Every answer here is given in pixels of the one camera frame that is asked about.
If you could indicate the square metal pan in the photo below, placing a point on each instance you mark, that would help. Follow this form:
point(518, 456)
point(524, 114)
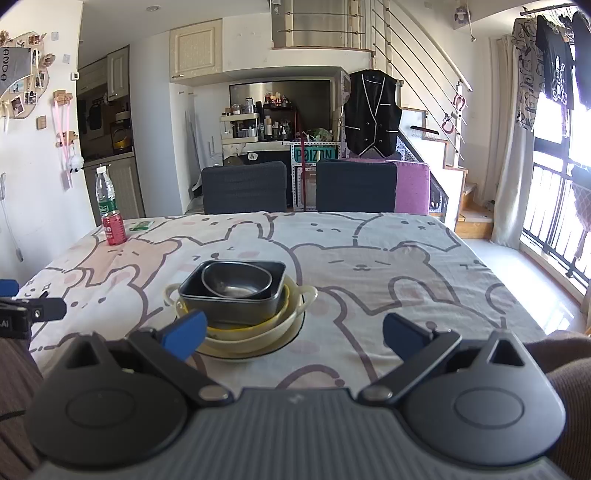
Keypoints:
point(231, 311)

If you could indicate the white shelf rack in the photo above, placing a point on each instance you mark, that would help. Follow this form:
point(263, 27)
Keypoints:
point(238, 134)

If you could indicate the green paper packet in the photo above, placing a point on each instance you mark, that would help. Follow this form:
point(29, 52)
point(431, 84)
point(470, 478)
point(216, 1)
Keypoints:
point(141, 225)

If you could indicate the wooden staircase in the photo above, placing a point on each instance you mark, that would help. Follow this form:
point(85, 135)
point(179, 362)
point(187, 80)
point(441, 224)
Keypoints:
point(457, 194)

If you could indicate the dark blue fabric chair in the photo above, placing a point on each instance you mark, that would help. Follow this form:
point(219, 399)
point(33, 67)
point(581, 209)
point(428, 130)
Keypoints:
point(355, 187)
point(244, 189)

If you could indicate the red drink can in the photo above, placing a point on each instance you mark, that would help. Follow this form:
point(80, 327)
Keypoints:
point(114, 228)

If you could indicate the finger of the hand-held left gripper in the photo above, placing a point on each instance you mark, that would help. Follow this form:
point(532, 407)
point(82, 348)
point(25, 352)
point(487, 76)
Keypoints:
point(46, 308)

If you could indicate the purple fabric cabinet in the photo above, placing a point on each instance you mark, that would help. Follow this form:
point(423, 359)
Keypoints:
point(413, 187)

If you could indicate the clear water bottle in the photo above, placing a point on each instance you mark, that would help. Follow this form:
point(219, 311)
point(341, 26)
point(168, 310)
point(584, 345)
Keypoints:
point(105, 194)

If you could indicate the cream wall cabinet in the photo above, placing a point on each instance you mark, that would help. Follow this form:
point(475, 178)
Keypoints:
point(196, 53)

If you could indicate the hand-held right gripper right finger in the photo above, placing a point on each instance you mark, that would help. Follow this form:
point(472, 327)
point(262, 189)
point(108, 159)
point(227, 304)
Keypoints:
point(405, 336)

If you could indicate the grey kitchen cabinet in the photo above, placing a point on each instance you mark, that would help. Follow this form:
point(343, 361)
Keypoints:
point(120, 194)

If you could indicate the metal stair railing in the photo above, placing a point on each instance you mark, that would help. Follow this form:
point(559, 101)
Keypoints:
point(415, 41)

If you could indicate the black white-trimmed vest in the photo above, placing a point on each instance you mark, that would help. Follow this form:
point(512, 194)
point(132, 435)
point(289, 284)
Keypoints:
point(371, 115)

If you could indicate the black balcony railing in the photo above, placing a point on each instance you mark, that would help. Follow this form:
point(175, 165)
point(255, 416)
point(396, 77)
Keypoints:
point(554, 221)

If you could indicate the beige curtain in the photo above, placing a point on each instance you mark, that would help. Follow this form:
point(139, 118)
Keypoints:
point(508, 184)

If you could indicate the rectangular metal pan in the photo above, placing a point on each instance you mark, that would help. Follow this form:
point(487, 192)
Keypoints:
point(268, 282)

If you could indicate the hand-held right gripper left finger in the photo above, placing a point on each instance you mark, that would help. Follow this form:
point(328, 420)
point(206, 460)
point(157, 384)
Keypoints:
point(184, 334)

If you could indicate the wall photo collage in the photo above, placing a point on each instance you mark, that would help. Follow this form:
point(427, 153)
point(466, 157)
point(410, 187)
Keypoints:
point(21, 78)

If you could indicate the teal storage box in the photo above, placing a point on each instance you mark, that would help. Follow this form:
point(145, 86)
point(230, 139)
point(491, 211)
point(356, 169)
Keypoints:
point(314, 154)

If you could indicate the person's right leg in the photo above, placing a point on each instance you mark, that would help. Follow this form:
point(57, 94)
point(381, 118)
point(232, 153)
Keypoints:
point(568, 369)

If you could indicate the patterned hanging garment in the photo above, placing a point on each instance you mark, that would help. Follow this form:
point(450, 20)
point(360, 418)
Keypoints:
point(525, 78)

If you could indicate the bear-print tablecloth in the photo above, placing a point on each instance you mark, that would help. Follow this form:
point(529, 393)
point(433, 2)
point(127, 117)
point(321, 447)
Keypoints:
point(392, 277)

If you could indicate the black printed t-shirt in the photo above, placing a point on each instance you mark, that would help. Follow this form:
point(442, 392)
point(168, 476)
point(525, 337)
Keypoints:
point(556, 60)

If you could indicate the white plush wall ornament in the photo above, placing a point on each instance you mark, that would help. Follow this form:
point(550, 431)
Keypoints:
point(75, 164)

